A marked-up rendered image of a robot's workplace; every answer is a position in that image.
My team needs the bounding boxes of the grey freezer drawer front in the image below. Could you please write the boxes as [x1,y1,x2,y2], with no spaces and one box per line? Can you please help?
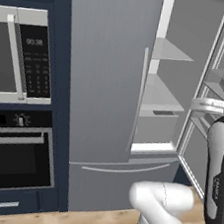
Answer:
[62,144,181,224]

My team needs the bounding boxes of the navy cupboard column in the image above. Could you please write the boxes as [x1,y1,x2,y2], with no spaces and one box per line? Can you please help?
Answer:
[0,0,95,224]

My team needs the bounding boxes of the silver microwave oven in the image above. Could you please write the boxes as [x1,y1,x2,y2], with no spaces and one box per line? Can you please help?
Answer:
[0,3,64,112]

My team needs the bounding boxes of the grey closed fridge door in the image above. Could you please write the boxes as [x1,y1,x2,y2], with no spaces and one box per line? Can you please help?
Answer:
[49,0,166,173]

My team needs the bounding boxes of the long fridge door handle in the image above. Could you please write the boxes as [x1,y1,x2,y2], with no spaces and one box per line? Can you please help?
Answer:
[125,45,152,155]

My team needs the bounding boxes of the white fridge crisper drawer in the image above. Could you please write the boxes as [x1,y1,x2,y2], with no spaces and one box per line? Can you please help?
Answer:
[133,107,181,150]

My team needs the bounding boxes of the silver oven knob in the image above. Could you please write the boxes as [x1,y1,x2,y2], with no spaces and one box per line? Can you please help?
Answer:
[12,112,32,128]

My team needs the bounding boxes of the small glass fridge shelf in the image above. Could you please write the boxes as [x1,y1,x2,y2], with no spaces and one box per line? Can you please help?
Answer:
[151,36,197,65]

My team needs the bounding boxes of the curved freezer drawer handle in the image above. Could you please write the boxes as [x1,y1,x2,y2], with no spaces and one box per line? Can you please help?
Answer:
[80,152,173,182]

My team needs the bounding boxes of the silver microwave door handle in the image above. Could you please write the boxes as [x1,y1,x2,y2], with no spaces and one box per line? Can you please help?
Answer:
[0,13,38,104]

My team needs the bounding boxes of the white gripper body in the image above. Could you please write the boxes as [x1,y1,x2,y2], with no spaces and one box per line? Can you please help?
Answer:
[189,95,224,115]

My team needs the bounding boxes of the navy drawer front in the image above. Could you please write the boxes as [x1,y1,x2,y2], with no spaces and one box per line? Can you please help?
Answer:
[0,185,42,224]

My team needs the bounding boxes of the silver drawer handle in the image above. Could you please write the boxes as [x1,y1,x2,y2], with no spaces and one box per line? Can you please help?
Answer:
[0,198,21,213]

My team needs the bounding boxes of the black built-in oven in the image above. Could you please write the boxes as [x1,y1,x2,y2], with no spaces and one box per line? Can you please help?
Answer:
[0,105,65,201]

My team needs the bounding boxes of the grey fridge door bin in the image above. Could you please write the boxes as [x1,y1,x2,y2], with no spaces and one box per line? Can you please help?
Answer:
[201,66,224,101]

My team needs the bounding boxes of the grey fridge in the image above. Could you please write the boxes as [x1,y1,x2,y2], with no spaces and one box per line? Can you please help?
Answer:
[43,0,224,224]

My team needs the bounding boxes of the silver oven door handle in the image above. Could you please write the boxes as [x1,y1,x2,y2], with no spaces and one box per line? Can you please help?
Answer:
[0,131,46,153]

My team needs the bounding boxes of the large glass fridge shelf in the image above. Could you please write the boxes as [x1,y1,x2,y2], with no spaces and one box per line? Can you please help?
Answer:
[140,71,189,116]

